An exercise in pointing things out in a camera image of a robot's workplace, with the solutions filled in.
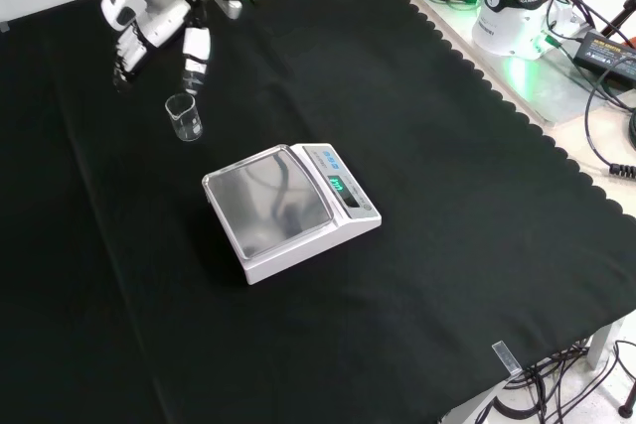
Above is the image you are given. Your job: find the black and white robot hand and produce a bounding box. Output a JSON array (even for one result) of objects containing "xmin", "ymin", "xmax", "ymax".
[{"xmin": 100, "ymin": 0, "xmax": 215, "ymax": 97}]

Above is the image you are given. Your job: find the small clear glass beaker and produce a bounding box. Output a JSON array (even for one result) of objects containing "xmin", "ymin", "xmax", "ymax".
[{"xmin": 164, "ymin": 93, "xmax": 204, "ymax": 143}]

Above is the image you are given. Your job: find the white electronic balance steel pan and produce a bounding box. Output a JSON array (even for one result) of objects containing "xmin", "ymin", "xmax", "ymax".
[{"xmin": 201, "ymin": 142, "xmax": 383, "ymax": 286}]

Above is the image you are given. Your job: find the black bench cloth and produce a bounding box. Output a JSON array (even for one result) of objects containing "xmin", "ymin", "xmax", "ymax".
[{"xmin": 0, "ymin": 0, "xmax": 636, "ymax": 424}]

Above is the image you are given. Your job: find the black power adapter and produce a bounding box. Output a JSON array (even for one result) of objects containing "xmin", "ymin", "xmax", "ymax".
[{"xmin": 572, "ymin": 30, "xmax": 636, "ymax": 81}]

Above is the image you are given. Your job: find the black tripod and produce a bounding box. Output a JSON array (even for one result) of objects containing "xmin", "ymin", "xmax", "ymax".
[
  {"xmin": 617, "ymin": 363, "xmax": 636, "ymax": 418},
  {"xmin": 598, "ymin": 0, "xmax": 636, "ymax": 51}
]

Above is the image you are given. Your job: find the white table leg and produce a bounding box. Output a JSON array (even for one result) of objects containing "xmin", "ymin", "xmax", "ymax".
[{"xmin": 587, "ymin": 318, "xmax": 625, "ymax": 371}]

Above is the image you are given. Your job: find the grey metal base plate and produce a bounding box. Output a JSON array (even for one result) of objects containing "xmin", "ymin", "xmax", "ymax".
[{"xmin": 410, "ymin": 0, "xmax": 636, "ymax": 126}]

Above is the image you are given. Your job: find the black coiled cable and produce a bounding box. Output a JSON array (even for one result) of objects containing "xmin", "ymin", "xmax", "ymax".
[{"xmin": 584, "ymin": 71, "xmax": 636, "ymax": 178}]

